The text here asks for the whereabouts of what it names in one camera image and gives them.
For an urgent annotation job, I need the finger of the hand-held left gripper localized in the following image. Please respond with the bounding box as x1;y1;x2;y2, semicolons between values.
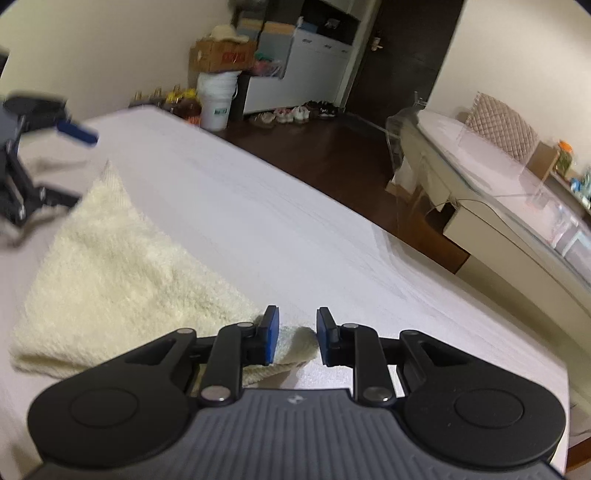
0;137;83;228
2;93;99;147

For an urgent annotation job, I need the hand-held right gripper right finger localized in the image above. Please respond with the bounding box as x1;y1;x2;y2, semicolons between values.
316;306;467;407

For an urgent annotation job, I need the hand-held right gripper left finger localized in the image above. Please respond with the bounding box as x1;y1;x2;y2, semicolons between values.
122;305;281;408

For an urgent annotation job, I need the cream terry towel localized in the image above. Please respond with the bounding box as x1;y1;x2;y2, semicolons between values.
9;159;320;387

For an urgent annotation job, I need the group of bottles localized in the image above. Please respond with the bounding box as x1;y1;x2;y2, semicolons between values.
131;84;203;125

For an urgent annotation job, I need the white bed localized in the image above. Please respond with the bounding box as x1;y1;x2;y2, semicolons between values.
0;105;571;480

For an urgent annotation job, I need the white plastic bucket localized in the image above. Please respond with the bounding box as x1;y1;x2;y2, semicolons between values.
198;71;239;133

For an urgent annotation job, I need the brown cardboard box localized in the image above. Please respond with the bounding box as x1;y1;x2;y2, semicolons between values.
188;38;257;73

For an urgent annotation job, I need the cream hat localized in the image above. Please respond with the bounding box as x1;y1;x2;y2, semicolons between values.
211;24;251;45

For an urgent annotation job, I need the clear acrylic chair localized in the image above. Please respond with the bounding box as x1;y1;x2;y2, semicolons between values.
385;91;462;210

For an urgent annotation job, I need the beige desk with glass top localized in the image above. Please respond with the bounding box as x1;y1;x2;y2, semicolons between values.
398;108;591;344

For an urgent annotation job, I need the row of shoes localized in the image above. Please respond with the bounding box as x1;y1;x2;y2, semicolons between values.
249;100;341;126

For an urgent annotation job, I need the white cabinet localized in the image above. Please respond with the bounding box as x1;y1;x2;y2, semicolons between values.
242;0;365;116

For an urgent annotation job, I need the quilted beige cushion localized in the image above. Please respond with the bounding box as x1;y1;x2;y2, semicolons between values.
463;91;540;163

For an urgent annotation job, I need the small beige box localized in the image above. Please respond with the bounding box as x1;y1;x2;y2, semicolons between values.
527;142;560;180

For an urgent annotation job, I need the dark wooden door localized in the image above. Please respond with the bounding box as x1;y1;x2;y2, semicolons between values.
344;0;465;118

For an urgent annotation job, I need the orange and green ornament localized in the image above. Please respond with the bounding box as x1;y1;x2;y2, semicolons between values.
555;140;574;177

